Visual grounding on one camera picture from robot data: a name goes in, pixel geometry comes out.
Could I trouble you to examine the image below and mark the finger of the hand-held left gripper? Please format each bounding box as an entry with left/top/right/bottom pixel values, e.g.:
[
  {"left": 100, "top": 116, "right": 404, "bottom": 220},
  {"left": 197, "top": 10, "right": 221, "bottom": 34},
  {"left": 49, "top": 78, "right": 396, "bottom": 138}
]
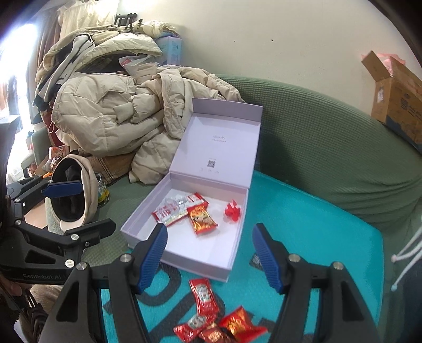
[
  {"left": 13, "top": 218, "right": 117, "bottom": 269},
  {"left": 7, "top": 175, "right": 84, "bottom": 212}
]

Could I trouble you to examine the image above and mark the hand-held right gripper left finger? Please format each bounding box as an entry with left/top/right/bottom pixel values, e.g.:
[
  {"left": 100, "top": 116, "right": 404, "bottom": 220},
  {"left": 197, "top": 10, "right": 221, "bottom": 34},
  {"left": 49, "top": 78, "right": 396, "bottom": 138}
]
[{"left": 38, "top": 222, "right": 169, "bottom": 343}]

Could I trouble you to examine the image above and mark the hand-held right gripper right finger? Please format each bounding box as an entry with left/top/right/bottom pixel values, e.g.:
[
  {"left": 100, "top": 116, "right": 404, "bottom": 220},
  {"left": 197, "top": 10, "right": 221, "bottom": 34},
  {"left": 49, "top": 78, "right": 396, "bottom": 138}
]
[{"left": 252, "top": 222, "right": 380, "bottom": 343}]

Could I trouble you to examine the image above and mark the red white sachet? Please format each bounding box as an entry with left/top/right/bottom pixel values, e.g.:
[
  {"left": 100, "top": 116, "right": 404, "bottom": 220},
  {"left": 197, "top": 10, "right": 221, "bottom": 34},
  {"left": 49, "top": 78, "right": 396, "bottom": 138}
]
[{"left": 152, "top": 193, "right": 210, "bottom": 227}]

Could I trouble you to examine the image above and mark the lavender gift box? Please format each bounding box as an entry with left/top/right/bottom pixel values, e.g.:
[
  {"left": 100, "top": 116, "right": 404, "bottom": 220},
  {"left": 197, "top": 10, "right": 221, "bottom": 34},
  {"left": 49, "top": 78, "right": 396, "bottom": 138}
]
[{"left": 120, "top": 97, "right": 264, "bottom": 283}]

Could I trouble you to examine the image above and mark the clear plastic clip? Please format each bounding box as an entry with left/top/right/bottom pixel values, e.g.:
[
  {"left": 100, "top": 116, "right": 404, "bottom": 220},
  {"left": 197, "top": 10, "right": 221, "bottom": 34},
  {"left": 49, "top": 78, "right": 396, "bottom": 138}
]
[{"left": 158, "top": 197, "right": 180, "bottom": 215}]

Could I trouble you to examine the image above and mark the red cartoon snack packet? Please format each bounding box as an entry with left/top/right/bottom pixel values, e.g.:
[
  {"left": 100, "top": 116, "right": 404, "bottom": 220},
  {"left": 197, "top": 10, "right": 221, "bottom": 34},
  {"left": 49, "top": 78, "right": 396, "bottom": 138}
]
[{"left": 187, "top": 204, "right": 219, "bottom": 236}]

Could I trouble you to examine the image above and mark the red ketchup packet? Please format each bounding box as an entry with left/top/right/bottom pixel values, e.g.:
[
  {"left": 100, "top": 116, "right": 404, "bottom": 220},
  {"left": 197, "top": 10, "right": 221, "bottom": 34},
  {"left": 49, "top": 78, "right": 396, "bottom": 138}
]
[
  {"left": 174, "top": 313, "right": 218, "bottom": 342},
  {"left": 189, "top": 278, "right": 219, "bottom": 317}
]

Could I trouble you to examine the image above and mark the red gold candy packet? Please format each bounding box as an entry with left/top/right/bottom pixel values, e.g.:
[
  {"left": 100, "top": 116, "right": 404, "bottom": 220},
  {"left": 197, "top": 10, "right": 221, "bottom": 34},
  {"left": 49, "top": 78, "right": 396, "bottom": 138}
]
[{"left": 219, "top": 306, "right": 268, "bottom": 339}]

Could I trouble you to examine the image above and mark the dark red chocolate packet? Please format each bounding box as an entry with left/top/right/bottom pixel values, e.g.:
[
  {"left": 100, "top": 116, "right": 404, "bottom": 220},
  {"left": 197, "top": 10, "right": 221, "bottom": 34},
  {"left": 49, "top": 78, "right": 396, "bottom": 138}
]
[{"left": 198, "top": 325, "right": 236, "bottom": 343}]

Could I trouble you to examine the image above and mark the person's left hand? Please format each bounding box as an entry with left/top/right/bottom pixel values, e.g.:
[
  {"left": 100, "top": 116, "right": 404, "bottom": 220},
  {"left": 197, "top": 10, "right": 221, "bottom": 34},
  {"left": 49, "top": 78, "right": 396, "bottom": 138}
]
[{"left": 0, "top": 274, "right": 22, "bottom": 299}]

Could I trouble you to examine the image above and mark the beige cap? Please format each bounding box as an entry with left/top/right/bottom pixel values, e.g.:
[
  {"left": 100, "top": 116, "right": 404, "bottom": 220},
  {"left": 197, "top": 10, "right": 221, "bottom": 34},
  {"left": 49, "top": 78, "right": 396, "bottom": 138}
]
[{"left": 44, "top": 155, "right": 101, "bottom": 231}]

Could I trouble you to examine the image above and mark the orange snack packet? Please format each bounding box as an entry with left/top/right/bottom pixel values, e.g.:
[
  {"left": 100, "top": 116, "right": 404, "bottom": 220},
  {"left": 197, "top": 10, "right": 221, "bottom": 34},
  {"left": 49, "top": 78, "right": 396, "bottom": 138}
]
[{"left": 49, "top": 147, "right": 70, "bottom": 172}]

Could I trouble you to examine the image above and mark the glass jar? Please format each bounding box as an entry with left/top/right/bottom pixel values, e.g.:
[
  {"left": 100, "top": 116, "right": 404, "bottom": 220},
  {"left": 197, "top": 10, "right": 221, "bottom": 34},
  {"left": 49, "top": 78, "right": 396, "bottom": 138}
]
[{"left": 94, "top": 173, "right": 111, "bottom": 207}]

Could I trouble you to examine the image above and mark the brown cloth bag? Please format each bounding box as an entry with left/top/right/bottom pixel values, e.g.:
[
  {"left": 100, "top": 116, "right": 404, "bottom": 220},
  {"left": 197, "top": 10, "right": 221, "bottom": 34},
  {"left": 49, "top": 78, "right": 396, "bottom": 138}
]
[{"left": 79, "top": 150, "right": 137, "bottom": 185}]

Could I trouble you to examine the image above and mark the teal bubble mailer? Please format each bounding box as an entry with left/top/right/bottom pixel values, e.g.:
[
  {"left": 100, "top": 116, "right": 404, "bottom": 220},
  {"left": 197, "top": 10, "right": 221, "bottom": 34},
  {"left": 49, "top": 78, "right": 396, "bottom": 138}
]
[{"left": 95, "top": 170, "right": 386, "bottom": 343}]

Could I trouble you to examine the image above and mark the beige puffer jacket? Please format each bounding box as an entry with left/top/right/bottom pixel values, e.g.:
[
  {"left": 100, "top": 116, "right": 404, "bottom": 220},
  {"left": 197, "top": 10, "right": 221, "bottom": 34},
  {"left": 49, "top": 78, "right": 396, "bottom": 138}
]
[{"left": 51, "top": 64, "right": 246, "bottom": 183}]

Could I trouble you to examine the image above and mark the green sofa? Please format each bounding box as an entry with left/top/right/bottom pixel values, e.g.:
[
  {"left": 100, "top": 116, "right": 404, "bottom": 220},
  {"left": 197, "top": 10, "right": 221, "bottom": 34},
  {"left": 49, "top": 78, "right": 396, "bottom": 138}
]
[{"left": 20, "top": 74, "right": 422, "bottom": 343}]

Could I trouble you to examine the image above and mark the grey white garment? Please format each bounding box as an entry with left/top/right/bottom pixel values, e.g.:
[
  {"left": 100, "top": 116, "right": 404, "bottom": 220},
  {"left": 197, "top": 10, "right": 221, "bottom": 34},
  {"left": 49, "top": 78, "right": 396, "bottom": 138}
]
[{"left": 35, "top": 33, "right": 96, "bottom": 99}]

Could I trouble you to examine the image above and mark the white plastic bag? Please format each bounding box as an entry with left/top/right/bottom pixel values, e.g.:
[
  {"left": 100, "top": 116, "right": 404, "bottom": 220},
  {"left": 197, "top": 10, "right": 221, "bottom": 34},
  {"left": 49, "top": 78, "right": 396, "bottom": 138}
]
[{"left": 119, "top": 54, "right": 159, "bottom": 78}]

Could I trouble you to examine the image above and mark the dark grey bag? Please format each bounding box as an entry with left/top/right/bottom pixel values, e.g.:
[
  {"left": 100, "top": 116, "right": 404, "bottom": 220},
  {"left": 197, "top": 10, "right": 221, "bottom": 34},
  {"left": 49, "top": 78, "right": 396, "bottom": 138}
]
[{"left": 400, "top": 260, "right": 422, "bottom": 343}]

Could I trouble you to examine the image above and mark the cream puffer jacket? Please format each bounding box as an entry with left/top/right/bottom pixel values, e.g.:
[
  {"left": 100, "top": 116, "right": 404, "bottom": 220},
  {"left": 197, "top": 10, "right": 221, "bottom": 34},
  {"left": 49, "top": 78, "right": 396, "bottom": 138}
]
[{"left": 66, "top": 20, "right": 179, "bottom": 71}]

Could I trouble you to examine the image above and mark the cream curtain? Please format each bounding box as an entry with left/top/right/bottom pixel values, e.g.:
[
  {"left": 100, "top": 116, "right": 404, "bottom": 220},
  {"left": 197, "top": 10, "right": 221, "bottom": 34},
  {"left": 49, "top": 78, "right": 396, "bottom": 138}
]
[{"left": 59, "top": 0, "right": 121, "bottom": 37}]

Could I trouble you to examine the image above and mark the light blue carton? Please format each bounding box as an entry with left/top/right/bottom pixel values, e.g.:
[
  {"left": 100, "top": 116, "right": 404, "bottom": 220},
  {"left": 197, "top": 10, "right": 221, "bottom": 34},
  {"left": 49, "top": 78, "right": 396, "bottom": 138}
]
[{"left": 155, "top": 35, "right": 183, "bottom": 66}]

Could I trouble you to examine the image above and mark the black metal rack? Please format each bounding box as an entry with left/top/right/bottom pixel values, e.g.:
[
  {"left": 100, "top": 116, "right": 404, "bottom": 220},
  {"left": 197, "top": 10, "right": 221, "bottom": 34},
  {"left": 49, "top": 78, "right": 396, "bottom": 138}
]
[{"left": 114, "top": 13, "right": 139, "bottom": 27}]

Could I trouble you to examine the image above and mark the cardboard box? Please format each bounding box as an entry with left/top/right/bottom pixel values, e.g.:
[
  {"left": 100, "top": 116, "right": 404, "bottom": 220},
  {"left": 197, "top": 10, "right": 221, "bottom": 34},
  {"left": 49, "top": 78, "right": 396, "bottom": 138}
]
[{"left": 361, "top": 50, "right": 422, "bottom": 149}]

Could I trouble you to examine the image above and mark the pink plastic bag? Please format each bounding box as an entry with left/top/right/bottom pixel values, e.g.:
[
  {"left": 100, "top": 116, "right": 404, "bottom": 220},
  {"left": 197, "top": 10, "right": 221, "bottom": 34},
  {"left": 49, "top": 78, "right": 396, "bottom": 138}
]
[{"left": 379, "top": 54, "right": 406, "bottom": 66}]

